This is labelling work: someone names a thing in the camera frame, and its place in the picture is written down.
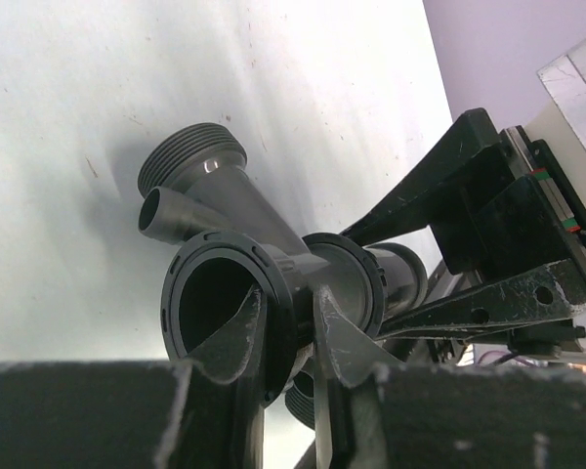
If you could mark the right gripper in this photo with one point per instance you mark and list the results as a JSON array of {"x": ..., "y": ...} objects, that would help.
[{"x": 528, "y": 271}]

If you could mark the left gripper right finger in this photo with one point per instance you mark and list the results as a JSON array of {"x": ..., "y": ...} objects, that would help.
[{"x": 374, "y": 411}]

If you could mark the large grey pipe adapter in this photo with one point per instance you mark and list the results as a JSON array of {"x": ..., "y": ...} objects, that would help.
[{"x": 211, "y": 274}]

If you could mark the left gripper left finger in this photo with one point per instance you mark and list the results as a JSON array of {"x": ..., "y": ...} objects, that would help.
[{"x": 205, "y": 411}]

